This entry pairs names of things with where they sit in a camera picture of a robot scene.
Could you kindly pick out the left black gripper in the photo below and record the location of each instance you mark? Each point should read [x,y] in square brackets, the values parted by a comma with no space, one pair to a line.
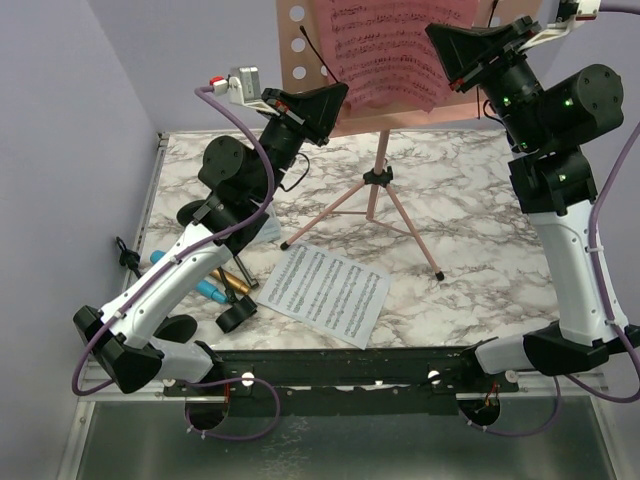
[313,112]

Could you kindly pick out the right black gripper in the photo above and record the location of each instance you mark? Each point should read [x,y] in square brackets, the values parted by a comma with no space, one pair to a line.
[490,67]

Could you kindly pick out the pink music stand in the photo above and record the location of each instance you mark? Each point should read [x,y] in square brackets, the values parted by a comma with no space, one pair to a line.
[304,68]

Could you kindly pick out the pink sheet music page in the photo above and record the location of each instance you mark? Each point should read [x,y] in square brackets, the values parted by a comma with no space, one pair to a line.
[380,49]

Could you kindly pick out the white paper sheet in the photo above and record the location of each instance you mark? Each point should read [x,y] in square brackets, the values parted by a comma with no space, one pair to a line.
[327,291]

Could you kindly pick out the gold microphone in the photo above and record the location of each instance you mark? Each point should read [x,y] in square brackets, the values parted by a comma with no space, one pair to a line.
[236,283]

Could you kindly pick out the black desktop mic stand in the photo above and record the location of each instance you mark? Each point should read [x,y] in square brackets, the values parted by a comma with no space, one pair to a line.
[240,308]

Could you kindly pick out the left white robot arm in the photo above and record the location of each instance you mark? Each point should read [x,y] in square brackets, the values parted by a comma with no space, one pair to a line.
[242,178]

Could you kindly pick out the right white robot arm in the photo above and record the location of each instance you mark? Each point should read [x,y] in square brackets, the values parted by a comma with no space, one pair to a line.
[555,188]

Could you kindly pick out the clear plastic compartment box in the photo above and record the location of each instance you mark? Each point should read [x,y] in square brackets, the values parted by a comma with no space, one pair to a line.
[271,230]

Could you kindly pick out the blue microphone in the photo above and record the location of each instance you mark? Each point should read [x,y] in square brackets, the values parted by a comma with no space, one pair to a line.
[204,287]

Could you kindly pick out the black round-base mic stand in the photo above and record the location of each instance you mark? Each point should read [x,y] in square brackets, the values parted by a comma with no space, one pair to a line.
[177,328]

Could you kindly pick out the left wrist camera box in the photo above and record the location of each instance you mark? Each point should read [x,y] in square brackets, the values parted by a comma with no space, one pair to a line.
[241,85]

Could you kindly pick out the black mounting rail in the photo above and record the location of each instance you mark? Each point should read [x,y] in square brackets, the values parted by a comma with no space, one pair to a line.
[345,382]

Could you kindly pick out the aluminium frame rail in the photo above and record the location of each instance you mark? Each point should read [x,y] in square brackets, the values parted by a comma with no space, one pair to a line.
[529,384]

